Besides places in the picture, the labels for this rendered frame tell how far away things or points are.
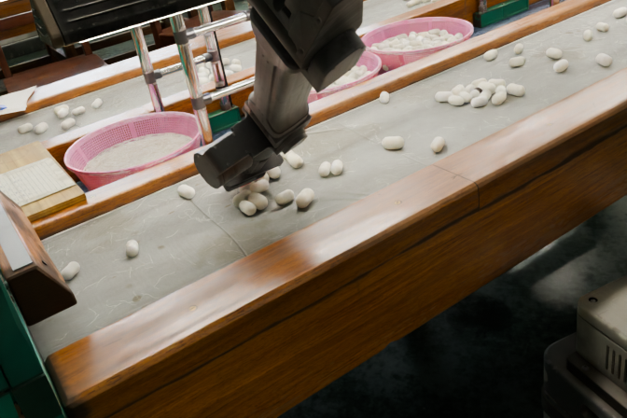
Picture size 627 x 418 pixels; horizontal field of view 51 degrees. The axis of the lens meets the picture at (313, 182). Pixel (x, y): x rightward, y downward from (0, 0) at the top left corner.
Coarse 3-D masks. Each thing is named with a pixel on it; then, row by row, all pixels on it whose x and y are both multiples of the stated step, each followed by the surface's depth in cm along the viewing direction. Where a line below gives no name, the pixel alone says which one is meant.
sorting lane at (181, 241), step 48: (624, 0) 163; (528, 48) 144; (576, 48) 139; (624, 48) 134; (432, 96) 128; (528, 96) 121; (336, 144) 116; (336, 192) 101; (48, 240) 102; (96, 240) 100; (144, 240) 97; (192, 240) 95; (240, 240) 93; (96, 288) 88; (144, 288) 86; (48, 336) 81
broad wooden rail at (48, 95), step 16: (224, 32) 190; (240, 32) 187; (176, 48) 183; (192, 48) 180; (112, 64) 179; (128, 64) 176; (160, 64) 175; (64, 80) 172; (80, 80) 170; (96, 80) 168; (112, 80) 169; (32, 96) 164; (48, 96) 162; (64, 96) 164; (16, 112) 159
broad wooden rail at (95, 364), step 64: (512, 128) 105; (576, 128) 101; (384, 192) 93; (448, 192) 90; (512, 192) 96; (576, 192) 106; (256, 256) 84; (320, 256) 82; (384, 256) 85; (448, 256) 93; (512, 256) 102; (128, 320) 77; (192, 320) 75; (256, 320) 76; (320, 320) 83; (384, 320) 89; (64, 384) 69; (128, 384) 69; (192, 384) 74; (256, 384) 80; (320, 384) 86
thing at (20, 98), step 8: (32, 88) 169; (0, 96) 169; (8, 96) 167; (16, 96) 165; (24, 96) 164; (0, 104) 159; (8, 104) 160; (16, 104) 159; (24, 104) 158; (0, 112) 156; (8, 112) 156
